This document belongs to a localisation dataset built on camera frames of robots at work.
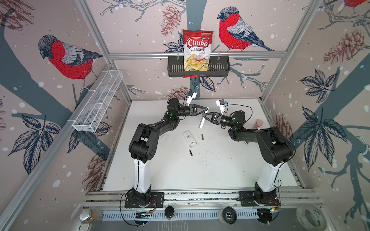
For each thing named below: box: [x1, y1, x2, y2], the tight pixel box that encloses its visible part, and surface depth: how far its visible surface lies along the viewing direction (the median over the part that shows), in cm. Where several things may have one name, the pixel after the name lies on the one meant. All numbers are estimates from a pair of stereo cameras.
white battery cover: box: [160, 133, 170, 142], surface depth 100 cm
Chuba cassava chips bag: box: [182, 29, 214, 78], surface depth 86 cm
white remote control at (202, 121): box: [198, 115, 206, 129], surface depth 80 cm
